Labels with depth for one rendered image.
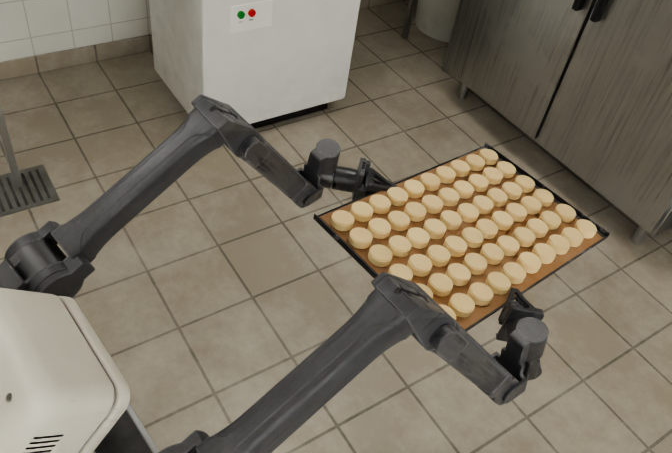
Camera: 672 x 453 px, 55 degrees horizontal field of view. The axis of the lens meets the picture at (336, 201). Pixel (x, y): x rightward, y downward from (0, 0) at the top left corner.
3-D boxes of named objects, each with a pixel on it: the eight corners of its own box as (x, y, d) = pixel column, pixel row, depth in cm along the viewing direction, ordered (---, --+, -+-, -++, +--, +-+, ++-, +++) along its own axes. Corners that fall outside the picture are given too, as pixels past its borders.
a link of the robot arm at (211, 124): (209, 72, 107) (247, 108, 104) (233, 112, 120) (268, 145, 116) (-8, 258, 100) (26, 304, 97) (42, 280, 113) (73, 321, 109)
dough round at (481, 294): (471, 307, 131) (474, 300, 129) (463, 288, 134) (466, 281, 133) (494, 306, 132) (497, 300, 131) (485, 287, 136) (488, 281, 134)
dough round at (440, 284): (437, 275, 136) (439, 268, 134) (455, 290, 133) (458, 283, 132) (422, 285, 133) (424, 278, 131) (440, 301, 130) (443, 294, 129)
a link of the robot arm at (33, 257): (-17, 280, 100) (1, 305, 98) (30, 232, 100) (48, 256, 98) (25, 288, 108) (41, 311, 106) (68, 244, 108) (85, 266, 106)
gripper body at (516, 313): (543, 307, 127) (549, 337, 122) (525, 338, 134) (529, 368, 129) (511, 301, 127) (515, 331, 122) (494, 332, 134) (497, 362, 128)
